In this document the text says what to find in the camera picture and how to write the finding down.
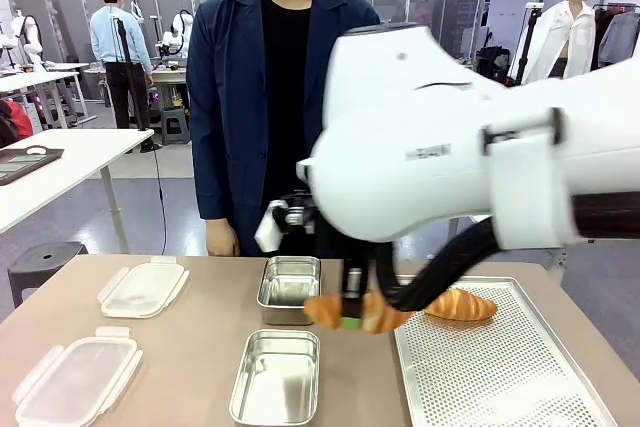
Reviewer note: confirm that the black plastic stool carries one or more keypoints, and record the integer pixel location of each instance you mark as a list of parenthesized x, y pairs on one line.
[(45, 259)]

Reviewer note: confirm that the perforated metal baking tray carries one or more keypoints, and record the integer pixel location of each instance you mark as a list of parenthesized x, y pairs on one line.
[(500, 372)]

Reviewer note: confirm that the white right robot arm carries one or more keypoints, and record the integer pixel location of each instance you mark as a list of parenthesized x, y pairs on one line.
[(400, 147)]

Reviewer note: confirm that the man in light blue shirt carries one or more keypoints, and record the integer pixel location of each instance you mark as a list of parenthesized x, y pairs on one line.
[(117, 37)]

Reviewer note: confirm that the stainless steel rectangular container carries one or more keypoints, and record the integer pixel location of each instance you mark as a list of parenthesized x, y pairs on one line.
[(275, 377), (287, 282)]

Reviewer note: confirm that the person in navy jacket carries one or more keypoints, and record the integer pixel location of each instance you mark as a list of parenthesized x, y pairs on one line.
[(225, 97)]

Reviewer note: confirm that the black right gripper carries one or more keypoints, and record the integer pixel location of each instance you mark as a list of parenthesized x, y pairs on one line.
[(357, 278)]

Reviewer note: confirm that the golden croissant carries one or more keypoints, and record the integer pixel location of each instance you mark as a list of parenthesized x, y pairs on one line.
[(325, 312), (465, 306)]

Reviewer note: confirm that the black bag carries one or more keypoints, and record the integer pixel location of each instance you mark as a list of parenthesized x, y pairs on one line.
[(494, 64)]

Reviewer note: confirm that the clothes rack with garments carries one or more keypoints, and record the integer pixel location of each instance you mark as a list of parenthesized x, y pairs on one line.
[(620, 37)]

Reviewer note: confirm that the white background work tables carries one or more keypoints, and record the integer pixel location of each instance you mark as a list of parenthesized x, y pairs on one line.
[(35, 82)]

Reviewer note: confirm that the person's right hand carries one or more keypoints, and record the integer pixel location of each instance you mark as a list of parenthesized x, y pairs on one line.
[(221, 238)]

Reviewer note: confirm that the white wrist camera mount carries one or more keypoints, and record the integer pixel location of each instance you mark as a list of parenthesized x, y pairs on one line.
[(270, 232)]

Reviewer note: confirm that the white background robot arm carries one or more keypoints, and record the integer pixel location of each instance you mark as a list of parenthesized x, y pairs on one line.
[(27, 34), (177, 34)]

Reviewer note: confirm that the grey step stool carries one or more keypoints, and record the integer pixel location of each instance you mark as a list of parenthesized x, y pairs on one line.
[(176, 127)]

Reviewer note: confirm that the tall black camera stand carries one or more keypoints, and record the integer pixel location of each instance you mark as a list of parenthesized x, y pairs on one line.
[(530, 42)]

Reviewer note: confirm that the white table with brown tray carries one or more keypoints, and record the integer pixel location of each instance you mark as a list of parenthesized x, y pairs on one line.
[(75, 162)]

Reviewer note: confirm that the clear plastic container lid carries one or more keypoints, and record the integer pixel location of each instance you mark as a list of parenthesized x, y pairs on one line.
[(142, 289), (75, 382)]

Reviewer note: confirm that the brown tray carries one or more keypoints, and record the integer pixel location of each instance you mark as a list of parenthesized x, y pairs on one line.
[(25, 164)]

